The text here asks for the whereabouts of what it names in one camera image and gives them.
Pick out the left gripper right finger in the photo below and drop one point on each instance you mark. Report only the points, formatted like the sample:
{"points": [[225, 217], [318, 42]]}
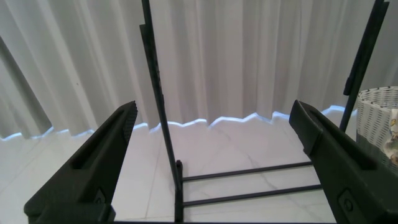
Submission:
{"points": [[373, 193]]}

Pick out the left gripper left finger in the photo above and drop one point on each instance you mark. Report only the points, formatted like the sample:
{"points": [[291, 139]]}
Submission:
{"points": [[74, 193]]}

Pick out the white laundry basket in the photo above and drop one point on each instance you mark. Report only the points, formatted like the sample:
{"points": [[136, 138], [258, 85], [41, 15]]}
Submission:
{"points": [[370, 118]]}

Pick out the black clothes rack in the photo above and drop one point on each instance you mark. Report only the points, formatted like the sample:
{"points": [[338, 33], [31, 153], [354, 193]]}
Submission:
{"points": [[178, 193]]}

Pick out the cream printed garment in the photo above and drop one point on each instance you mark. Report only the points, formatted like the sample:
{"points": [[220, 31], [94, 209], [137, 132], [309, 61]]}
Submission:
{"points": [[392, 137]]}

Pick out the white curtain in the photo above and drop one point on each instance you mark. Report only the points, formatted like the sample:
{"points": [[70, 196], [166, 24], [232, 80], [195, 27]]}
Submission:
{"points": [[233, 62]]}

